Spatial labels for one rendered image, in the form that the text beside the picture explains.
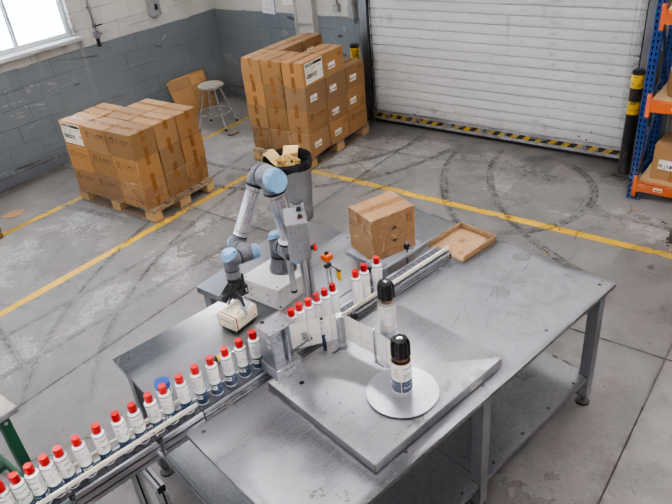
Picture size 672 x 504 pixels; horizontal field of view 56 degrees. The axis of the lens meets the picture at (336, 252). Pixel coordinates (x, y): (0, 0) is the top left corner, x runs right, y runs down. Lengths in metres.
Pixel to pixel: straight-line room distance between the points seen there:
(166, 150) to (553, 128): 3.91
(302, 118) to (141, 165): 1.72
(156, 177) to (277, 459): 4.13
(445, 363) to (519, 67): 4.59
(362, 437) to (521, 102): 5.09
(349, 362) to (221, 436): 0.65
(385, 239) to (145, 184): 3.19
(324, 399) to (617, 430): 1.83
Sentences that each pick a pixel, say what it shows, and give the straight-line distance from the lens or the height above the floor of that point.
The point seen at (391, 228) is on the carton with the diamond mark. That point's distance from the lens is 3.61.
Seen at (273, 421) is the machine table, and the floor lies 0.83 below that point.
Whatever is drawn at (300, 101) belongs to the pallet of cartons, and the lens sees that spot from 6.69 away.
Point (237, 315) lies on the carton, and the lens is 3.27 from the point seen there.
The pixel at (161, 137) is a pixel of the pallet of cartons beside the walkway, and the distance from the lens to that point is 6.31.
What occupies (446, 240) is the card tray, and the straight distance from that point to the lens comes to 3.85.
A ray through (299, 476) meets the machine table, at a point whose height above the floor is 0.83.
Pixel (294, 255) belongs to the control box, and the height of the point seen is 1.32.
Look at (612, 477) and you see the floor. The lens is 3.75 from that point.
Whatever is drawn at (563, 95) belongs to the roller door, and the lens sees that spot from 6.94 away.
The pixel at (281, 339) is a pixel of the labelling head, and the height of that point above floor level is 1.09.
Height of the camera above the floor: 2.82
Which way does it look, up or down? 32 degrees down
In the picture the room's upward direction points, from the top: 6 degrees counter-clockwise
